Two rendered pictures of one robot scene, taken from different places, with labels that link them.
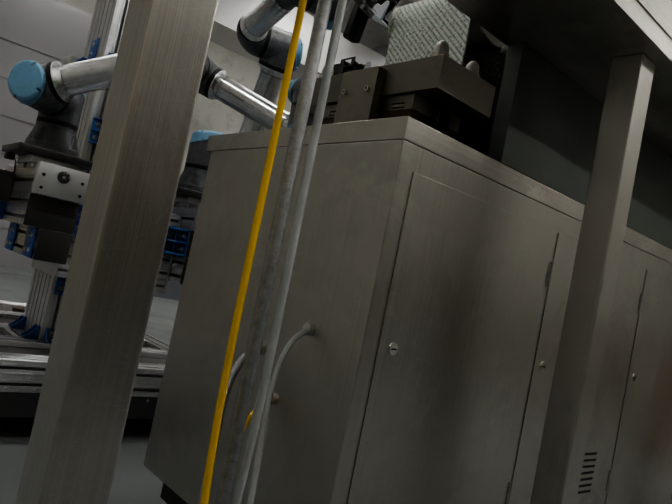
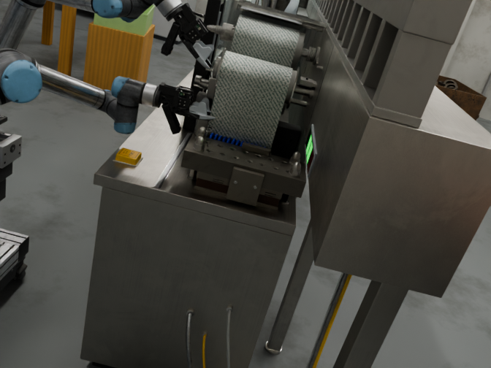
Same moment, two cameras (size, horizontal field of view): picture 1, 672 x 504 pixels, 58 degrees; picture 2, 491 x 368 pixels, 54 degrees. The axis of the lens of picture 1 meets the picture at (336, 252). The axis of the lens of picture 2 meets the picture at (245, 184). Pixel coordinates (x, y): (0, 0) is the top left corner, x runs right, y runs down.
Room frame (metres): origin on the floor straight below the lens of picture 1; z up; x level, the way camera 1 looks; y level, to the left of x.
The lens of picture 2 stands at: (0.25, 1.09, 1.63)
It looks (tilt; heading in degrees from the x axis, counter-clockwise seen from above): 25 degrees down; 310
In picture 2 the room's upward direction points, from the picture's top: 15 degrees clockwise
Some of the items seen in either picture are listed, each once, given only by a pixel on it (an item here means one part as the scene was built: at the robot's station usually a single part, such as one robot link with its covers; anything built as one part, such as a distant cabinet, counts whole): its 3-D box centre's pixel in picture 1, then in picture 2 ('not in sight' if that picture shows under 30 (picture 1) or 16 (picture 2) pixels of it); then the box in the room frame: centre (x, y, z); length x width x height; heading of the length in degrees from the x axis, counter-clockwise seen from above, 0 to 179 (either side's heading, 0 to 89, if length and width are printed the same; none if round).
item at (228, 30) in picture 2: not in sight; (229, 33); (1.64, -0.24, 1.34); 0.06 x 0.06 x 0.06; 41
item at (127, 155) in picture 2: not in sight; (128, 156); (1.53, 0.20, 0.91); 0.07 x 0.07 x 0.02; 41
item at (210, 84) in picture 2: not in sight; (201, 116); (1.52, -0.07, 1.05); 0.06 x 0.05 x 0.31; 41
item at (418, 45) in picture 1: (420, 70); (243, 120); (1.33, -0.10, 1.11); 0.23 x 0.01 x 0.18; 41
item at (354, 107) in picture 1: (357, 98); (245, 186); (1.15, 0.02, 0.97); 0.10 x 0.03 x 0.11; 41
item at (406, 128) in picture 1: (577, 251); (236, 101); (2.05, -0.80, 0.88); 2.52 x 0.66 x 0.04; 131
